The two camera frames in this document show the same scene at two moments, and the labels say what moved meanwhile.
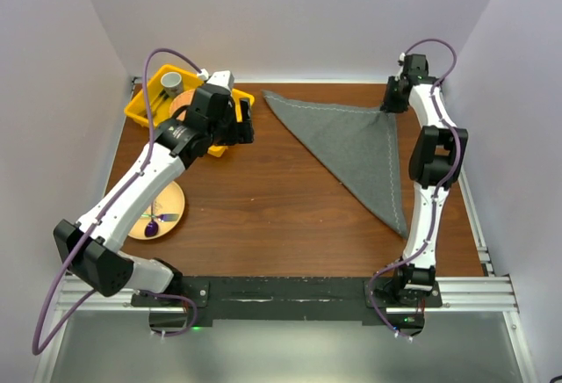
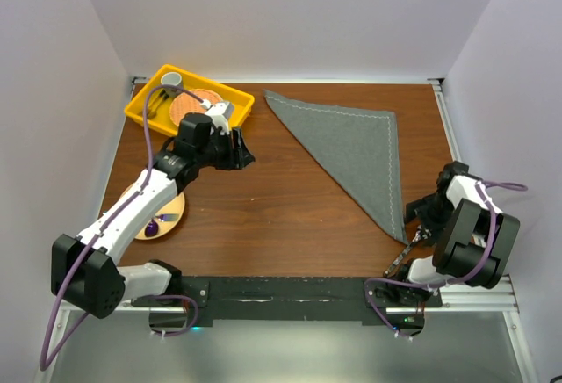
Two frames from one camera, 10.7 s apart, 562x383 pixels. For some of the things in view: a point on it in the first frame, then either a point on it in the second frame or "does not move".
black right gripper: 388,103 to 421,206
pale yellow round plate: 169,200 does not move
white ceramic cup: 172,83 does not move
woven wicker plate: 183,99 does not move
